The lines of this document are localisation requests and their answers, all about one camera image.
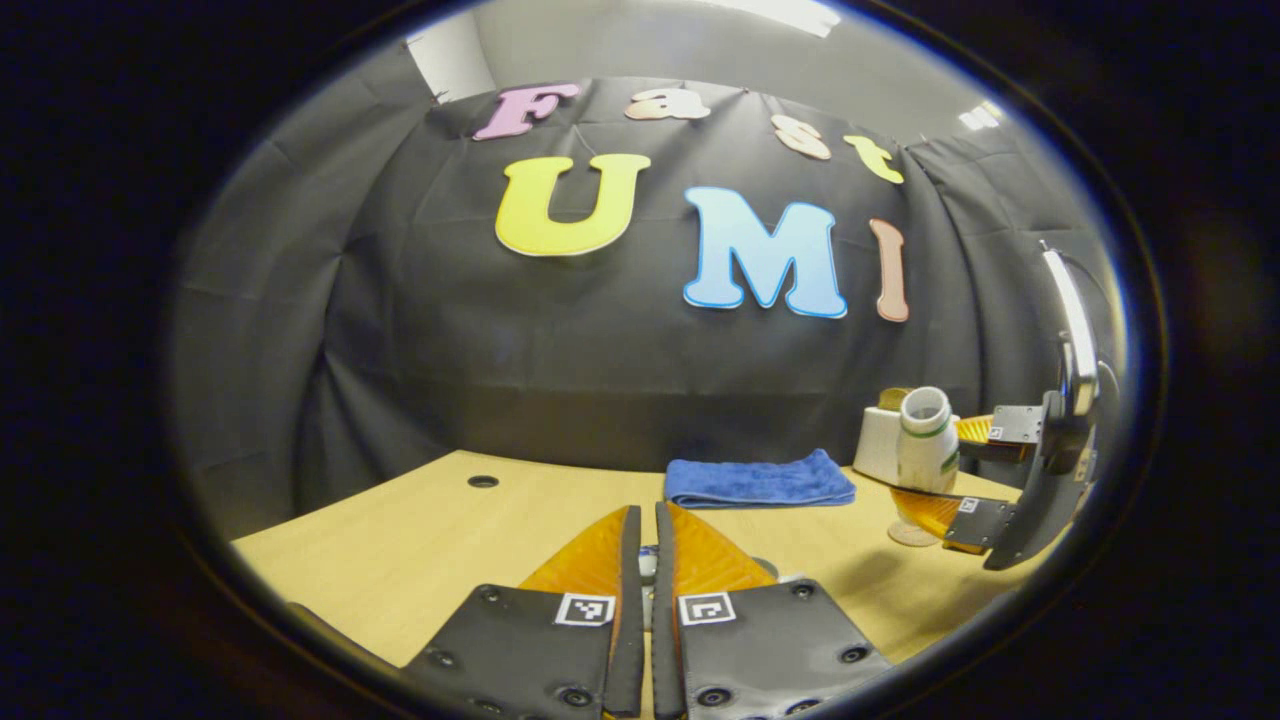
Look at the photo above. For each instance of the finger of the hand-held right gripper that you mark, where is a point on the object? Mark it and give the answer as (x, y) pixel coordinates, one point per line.
(1015, 425)
(980, 525)

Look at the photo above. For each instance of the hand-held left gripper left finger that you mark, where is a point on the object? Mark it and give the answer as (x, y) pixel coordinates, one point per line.
(625, 620)

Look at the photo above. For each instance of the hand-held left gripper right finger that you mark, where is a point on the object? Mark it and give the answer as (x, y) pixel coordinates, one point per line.
(665, 620)

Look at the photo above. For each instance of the round coaster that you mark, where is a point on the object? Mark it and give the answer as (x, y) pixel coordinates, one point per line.
(910, 535)

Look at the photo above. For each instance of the white plastic water bottle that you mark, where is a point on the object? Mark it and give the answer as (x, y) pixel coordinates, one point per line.
(928, 450)

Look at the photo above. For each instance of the brown toast slice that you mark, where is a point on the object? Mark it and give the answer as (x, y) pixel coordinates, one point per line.
(893, 399)

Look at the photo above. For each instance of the white toaster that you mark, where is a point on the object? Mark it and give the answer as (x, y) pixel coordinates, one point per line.
(878, 450)

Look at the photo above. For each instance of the blue folded towel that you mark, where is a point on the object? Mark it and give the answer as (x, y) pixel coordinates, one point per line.
(760, 480)

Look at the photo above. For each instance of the black backdrop cloth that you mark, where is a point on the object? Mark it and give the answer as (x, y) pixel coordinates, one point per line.
(560, 350)

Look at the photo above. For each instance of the small ceiling light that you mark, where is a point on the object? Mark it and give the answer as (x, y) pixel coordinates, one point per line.
(980, 115)

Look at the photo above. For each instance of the long ceiling light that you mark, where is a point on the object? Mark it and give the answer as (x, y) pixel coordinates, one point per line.
(780, 14)

